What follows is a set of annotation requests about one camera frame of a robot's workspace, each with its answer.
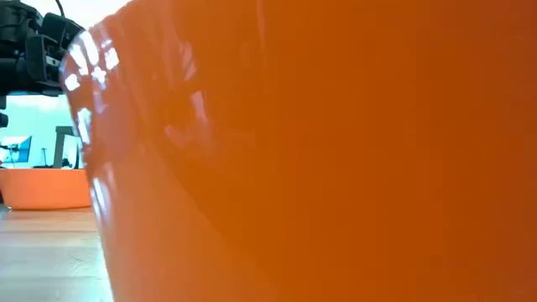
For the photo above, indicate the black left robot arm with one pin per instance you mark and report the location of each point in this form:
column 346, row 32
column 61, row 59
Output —
column 14, row 19

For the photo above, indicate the thin black tripod stand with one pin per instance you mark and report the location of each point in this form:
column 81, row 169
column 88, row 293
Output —
column 43, row 157

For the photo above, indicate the orange plastic mini bowl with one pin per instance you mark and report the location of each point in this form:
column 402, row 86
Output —
column 335, row 168
column 42, row 189

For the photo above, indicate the computer monitor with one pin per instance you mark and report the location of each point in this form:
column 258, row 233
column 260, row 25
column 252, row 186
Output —
column 17, row 149

